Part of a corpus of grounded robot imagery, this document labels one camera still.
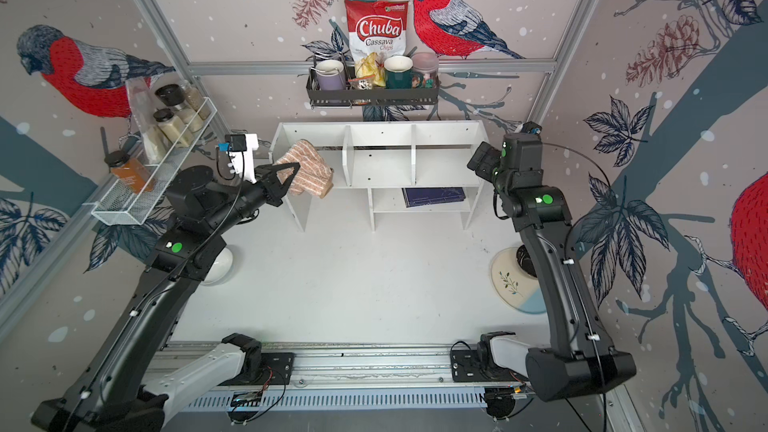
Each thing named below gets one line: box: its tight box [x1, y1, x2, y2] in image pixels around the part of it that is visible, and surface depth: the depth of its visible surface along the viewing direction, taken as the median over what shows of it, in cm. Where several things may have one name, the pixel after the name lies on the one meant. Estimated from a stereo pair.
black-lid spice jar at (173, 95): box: [155, 84, 204, 133], surface depth 81 cm
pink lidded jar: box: [411, 52, 439, 89], surface depth 87 cm
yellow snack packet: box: [354, 51, 387, 90], surface depth 87 cm
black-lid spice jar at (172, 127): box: [153, 108, 189, 147], surface depth 78 cm
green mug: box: [384, 55, 424, 89], surface depth 86 cm
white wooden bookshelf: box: [270, 120, 488, 232], surface depth 85 cm
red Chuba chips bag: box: [344, 0, 409, 62], surface depth 81 cm
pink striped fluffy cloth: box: [273, 139, 335, 199], surface depth 62 cm
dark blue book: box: [402, 187, 466, 208], surface depth 94 cm
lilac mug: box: [316, 59, 346, 90], surface depth 85 cm
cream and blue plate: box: [490, 246, 547, 314], surface depth 89 cm
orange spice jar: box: [104, 150, 155, 193], surface depth 68 cm
